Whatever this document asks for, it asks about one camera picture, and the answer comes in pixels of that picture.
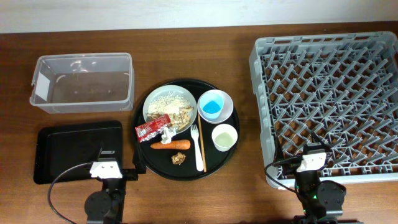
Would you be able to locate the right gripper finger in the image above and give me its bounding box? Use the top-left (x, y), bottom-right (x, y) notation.
top-left (309, 131), bottom-right (331, 152)
top-left (274, 138), bottom-right (284, 162)

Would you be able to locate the red snack wrapper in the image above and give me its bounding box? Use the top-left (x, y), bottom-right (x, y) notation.
top-left (135, 114), bottom-right (171, 142)

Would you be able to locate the brown walnut piece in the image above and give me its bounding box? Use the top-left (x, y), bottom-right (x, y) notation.
top-left (171, 152), bottom-right (186, 165)

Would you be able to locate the white tissue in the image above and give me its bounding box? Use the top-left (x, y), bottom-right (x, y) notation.
top-left (161, 127), bottom-right (177, 144)

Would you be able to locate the orange carrot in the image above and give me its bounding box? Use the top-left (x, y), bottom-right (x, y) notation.
top-left (150, 139), bottom-right (191, 150)

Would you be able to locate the pile of peanut shells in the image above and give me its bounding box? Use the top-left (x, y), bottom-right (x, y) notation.
top-left (147, 106), bottom-right (194, 132)

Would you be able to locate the grey plate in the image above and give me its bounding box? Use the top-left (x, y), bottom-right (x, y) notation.
top-left (142, 85), bottom-right (197, 134)

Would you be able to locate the pile of white rice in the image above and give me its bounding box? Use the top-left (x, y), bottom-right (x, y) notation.
top-left (147, 93), bottom-right (192, 115)

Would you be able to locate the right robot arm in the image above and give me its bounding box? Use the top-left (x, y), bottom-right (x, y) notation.
top-left (273, 131), bottom-right (346, 224)

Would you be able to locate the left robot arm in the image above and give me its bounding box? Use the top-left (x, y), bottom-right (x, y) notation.
top-left (85, 146), bottom-right (146, 223)

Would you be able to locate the grey dishwasher rack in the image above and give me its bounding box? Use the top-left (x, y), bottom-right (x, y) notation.
top-left (249, 31), bottom-right (397, 189)

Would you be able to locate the black rectangular tray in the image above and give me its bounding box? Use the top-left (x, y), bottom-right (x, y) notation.
top-left (33, 120), bottom-right (123, 184)

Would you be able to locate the round black serving tray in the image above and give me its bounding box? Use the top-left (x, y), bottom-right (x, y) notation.
top-left (131, 79), bottom-right (240, 181)

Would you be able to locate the white paper cup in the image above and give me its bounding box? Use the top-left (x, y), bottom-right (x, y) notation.
top-left (211, 124), bottom-right (238, 152)

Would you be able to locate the white plastic fork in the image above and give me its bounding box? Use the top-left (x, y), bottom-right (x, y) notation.
top-left (190, 124), bottom-right (204, 171)

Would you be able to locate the wooden chopstick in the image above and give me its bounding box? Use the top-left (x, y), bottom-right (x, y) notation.
top-left (198, 114), bottom-right (207, 173)

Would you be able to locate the small white bowl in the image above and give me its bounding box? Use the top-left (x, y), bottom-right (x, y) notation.
top-left (198, 90), bottom-right (234, 124)

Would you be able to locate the blue plastic cup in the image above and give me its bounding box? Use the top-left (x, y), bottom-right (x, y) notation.
top-left (199, 90), bottom-right (224, 120)

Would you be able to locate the clear plastic bin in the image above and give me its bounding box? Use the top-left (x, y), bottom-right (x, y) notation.
top-left (29, 52), bottom-right (134, 114)

